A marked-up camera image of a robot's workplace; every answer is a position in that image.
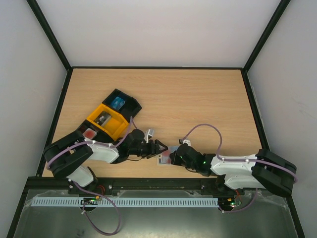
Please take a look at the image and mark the black bin far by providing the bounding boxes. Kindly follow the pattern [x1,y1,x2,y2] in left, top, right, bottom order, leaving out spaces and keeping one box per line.
[102,89,142,122]

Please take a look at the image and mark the blue card in bin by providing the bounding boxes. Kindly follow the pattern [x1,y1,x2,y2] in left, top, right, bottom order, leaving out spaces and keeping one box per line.
[110,96,125,111]

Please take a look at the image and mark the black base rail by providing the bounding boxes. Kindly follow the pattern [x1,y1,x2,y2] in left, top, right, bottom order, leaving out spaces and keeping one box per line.
[69,177,251,196]

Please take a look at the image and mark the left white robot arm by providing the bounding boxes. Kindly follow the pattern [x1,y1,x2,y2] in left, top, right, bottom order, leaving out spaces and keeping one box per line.
[43,129,168,187]

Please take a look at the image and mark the yellow bin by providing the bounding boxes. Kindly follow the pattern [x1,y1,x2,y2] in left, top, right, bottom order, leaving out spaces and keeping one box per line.
[87,104,129,140]

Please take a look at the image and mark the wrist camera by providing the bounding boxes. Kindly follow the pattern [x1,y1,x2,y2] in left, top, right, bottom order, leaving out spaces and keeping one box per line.
[179,139,191,146]
[145,128,155,143]

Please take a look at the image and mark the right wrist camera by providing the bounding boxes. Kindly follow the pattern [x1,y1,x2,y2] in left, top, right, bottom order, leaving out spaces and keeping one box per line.
[179,139,191,146]

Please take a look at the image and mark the black bin near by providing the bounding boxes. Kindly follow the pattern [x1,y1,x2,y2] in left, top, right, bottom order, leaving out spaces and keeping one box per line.
[76,120,114,143]

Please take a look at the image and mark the black enclosure frame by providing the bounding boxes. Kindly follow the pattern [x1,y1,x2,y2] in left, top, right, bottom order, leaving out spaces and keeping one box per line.
[0,0,317,238]

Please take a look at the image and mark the black card in bin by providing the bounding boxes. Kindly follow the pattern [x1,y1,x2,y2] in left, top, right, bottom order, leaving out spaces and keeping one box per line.
[94,111,111,127]

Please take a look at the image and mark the white slotted cable duct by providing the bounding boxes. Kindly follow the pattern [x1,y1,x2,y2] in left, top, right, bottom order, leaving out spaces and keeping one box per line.
[31,197,218,208]

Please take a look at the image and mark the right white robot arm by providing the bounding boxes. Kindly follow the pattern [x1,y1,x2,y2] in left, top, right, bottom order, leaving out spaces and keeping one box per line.
[169,144,297,197]

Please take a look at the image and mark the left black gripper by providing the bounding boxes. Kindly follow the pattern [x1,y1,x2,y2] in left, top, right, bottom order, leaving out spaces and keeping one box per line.
[129,140,168,159]

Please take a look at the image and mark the translucent plastic card holder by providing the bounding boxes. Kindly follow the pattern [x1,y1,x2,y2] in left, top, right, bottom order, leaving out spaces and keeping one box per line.
[157,146,179,165]

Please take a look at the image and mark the white red card in bin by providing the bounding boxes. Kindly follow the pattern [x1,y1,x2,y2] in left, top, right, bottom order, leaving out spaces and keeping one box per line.
[83,128,97,140]

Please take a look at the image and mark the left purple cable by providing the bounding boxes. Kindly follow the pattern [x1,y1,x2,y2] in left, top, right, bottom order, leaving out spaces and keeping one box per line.
[47,116,136,169]

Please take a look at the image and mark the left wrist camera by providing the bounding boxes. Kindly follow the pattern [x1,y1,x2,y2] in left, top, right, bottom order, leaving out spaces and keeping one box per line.
[145,128,155,143]

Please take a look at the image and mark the black bin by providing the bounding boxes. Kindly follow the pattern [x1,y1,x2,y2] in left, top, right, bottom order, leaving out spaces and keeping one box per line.
[102,89,142,122]
[76,120,114,143]

